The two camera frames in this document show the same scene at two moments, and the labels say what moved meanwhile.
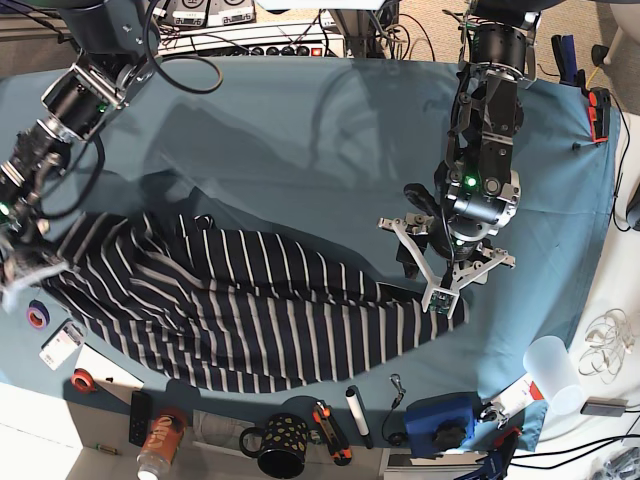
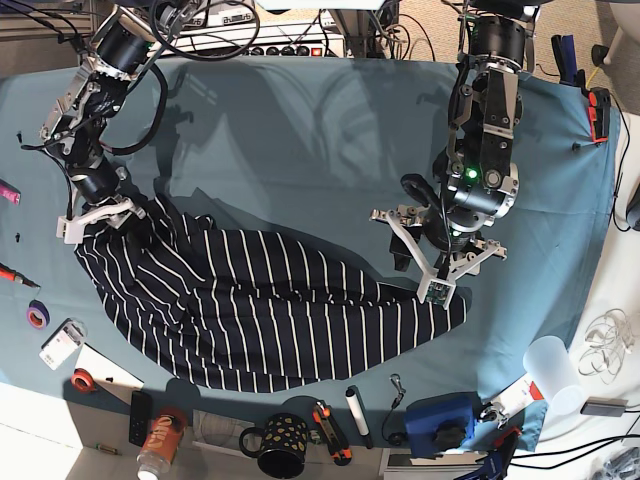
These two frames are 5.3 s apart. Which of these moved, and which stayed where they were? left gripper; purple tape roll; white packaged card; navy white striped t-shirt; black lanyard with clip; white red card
Moved: navy white striped t-shirt; left gripper
Stayed: black lanyard with clip; white red card; purple tape roll; white packaged card
